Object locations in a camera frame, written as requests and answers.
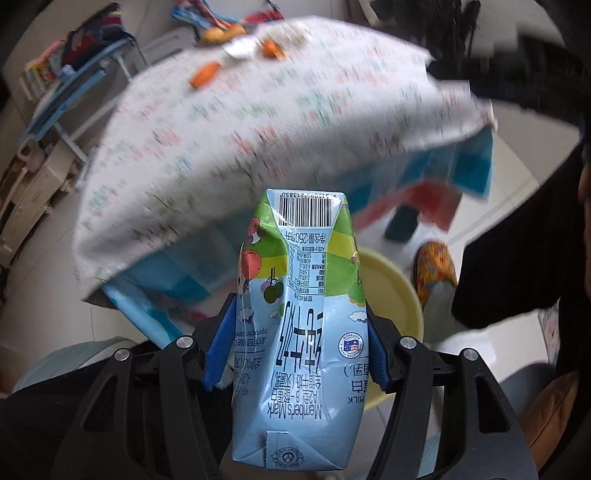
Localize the light blue milk carton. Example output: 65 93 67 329
229 188 370 472

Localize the colourful patterned slipper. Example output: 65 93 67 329
413 241 458 311

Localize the blue study desk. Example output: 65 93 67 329
21 37 139 162

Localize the row of books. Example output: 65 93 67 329
18 39 65 100

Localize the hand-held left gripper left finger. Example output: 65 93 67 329
53 293 237 480

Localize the navy backpack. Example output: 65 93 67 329
62 4 123 65

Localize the white television stand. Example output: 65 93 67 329
0 134 88 264

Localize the table with patterned white cloth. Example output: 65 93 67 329
73 16 497 303

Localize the colourful drawstring bag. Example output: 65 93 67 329
171 0 284 26

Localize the yellow plastic waste bin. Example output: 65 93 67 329
358 248 424 411

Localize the crumpled clear plastic wrap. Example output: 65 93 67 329
224 39 257 60

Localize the orange toy carrot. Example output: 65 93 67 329
191 65 220 88

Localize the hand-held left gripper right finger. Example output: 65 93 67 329
365 302 540 480

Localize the brown cloth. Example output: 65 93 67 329
522 371 580 472

